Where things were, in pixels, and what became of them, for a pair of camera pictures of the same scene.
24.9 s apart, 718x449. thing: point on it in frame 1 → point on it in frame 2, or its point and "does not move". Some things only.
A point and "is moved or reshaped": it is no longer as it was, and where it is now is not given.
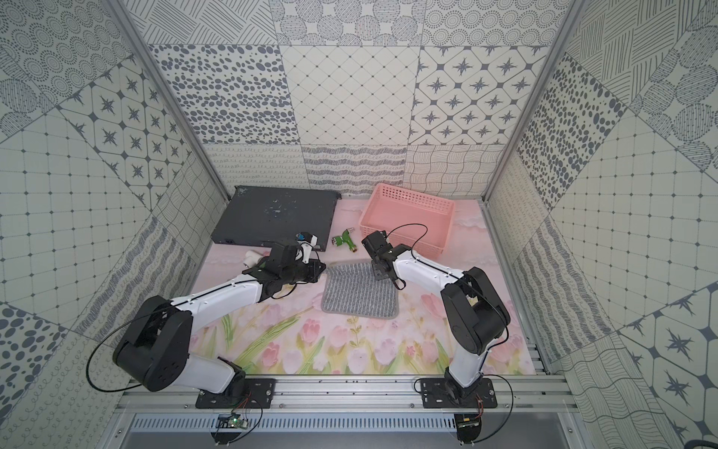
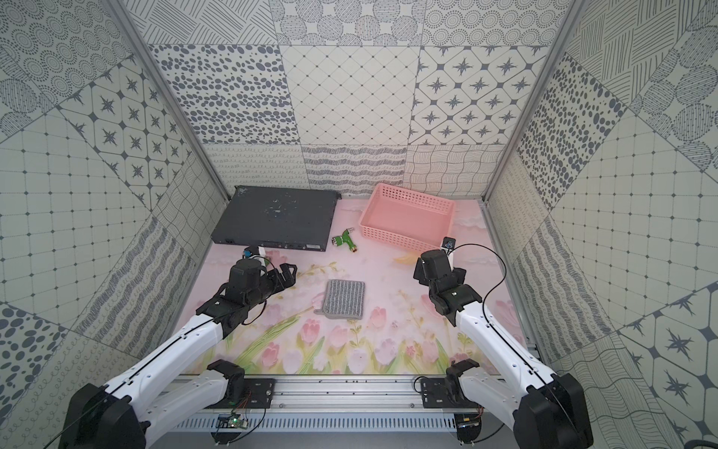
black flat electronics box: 260,216 does not move
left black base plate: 258,394 does not move
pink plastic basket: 414,220 does not move
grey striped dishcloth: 352,290 is moved or reshaped
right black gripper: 377,273 → 420,272
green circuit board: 231,421 does not move
